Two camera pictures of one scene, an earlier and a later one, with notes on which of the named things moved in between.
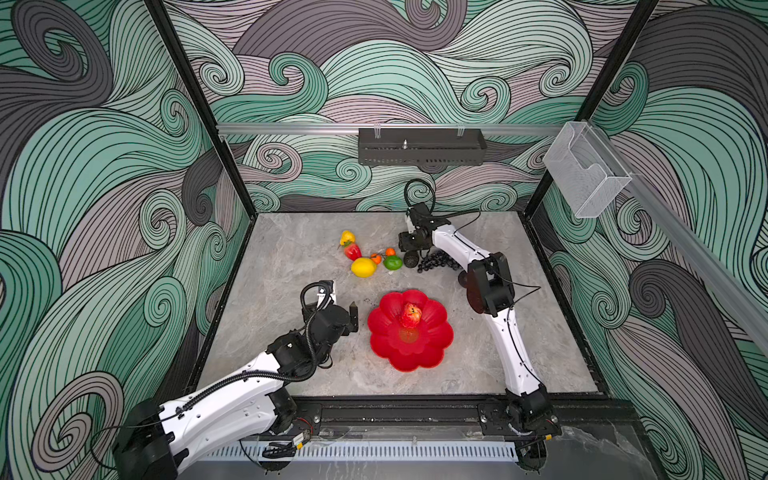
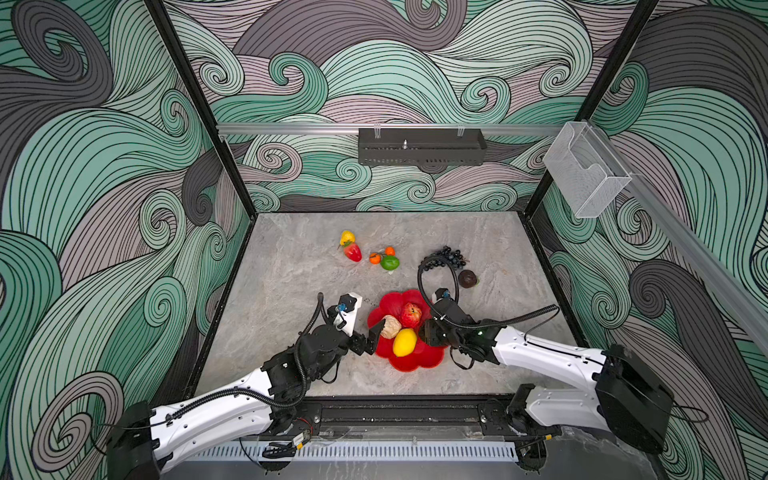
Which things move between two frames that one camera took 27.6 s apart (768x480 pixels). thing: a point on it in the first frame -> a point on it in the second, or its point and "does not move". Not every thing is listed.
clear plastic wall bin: [585, 170] does not move
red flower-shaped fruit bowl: [410, 330] does not move
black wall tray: [421, 146] does not move
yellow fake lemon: [363, 267] -> [404, 342]
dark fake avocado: [411, 258] -> [430, 332]
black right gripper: [404, 243] -> [429, 333]
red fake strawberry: [352, 250] does not move
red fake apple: [411, 315] does not move
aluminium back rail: [388, 129] does not move
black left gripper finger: [354, 317] -> [374, 335]
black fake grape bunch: [436, 259] does not move
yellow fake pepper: [347, 235] does not move
